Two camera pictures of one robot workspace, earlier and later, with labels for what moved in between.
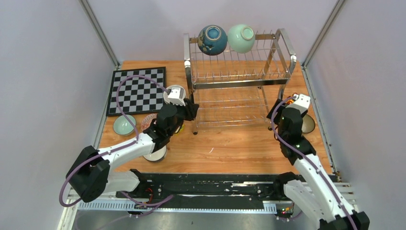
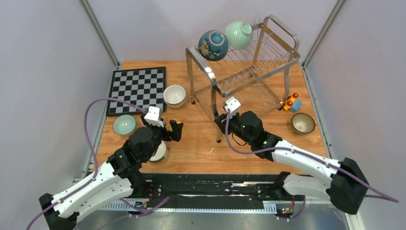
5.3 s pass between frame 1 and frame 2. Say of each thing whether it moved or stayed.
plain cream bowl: stayed
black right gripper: moved
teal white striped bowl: stayed
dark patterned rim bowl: stayed
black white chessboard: stayed
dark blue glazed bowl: moved
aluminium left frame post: stayed
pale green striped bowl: stayed
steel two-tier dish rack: moved
